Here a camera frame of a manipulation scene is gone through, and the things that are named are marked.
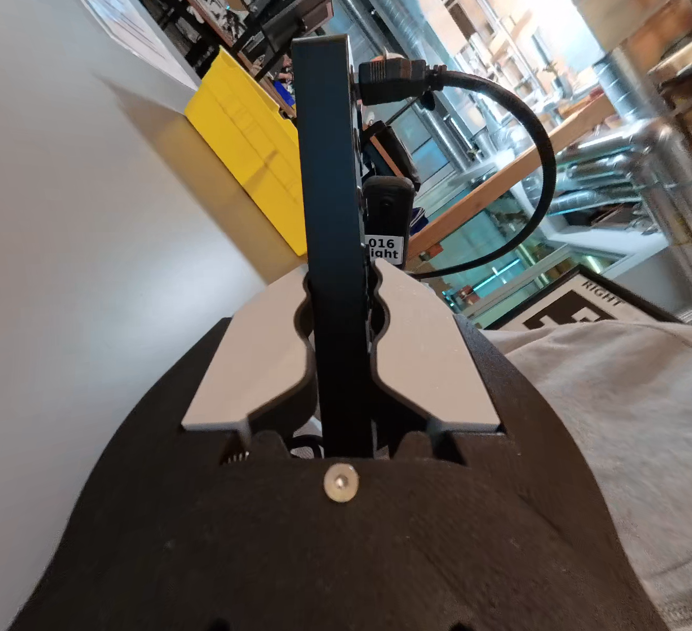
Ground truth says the wooden beam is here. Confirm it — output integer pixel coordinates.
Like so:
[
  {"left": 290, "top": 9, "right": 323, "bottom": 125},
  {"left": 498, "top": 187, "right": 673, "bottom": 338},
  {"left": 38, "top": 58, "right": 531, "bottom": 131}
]
[{"left": 405, "top": 90, "right": 617, "bottom": 264}]

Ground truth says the yellow plastic bin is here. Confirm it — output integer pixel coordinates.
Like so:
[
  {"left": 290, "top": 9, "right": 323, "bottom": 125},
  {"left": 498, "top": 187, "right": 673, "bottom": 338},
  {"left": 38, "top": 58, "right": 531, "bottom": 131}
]
[{"left": 185, "top": 45, "right": 309, "bottom": 257}]

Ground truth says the white desk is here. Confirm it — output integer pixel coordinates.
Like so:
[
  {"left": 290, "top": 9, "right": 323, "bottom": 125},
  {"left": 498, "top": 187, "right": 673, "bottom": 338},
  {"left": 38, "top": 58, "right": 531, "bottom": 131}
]
[{"left": 0, "top": 0, "right": 309, "bottom": 605}]

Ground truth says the grey sweatshirt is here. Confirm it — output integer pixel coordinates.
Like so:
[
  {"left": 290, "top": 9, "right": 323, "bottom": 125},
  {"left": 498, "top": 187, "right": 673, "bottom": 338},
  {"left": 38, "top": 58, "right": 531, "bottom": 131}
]
[{"left": 481, "top": 317, "right": 692, "bottom": 631}]

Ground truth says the black USB cable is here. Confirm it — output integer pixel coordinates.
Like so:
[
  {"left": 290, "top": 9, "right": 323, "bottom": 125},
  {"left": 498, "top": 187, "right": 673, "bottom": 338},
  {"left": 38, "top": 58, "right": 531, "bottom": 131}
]
[{"left": 358, "top": 57, "right": 558, "bottom": 280}]

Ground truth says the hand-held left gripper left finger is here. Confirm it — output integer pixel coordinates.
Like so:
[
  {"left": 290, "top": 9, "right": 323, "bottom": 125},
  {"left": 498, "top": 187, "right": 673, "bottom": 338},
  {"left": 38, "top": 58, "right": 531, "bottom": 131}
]
[{"left": 181, "top": 268, "right": 317, "bottom": 434}]

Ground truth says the silver ventilation duct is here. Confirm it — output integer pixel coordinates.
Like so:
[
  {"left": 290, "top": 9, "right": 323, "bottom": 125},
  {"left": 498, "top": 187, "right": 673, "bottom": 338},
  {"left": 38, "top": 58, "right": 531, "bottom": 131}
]
[{"left": 592, "top": 47, "right": 692, "bottom": 242}]

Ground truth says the long black USB hub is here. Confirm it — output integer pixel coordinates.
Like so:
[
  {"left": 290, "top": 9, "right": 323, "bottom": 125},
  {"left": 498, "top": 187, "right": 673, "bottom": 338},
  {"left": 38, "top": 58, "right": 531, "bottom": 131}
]
[{"left": 291, "top": 35, "right": 379, "bottom": 461}]

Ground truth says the framed black white tag sign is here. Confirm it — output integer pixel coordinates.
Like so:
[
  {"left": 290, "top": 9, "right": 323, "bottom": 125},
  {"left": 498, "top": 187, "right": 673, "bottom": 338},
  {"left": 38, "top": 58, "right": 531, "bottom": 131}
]
[{"left": 484, "top": 263, "right": 692, "bottom": 331}]

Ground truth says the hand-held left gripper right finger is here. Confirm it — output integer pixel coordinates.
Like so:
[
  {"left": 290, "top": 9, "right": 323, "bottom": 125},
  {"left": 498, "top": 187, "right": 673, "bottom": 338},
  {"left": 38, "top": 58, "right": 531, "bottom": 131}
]
[{"left": 372, "top": 259, "right": 502, "bottom": 434}]

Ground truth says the large white paper sheet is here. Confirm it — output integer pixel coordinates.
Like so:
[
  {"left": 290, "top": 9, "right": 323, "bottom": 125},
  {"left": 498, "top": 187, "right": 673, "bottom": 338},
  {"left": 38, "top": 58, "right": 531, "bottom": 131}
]
[{"left": 32, "top": 0, "right": 201, "bottom": 91}]

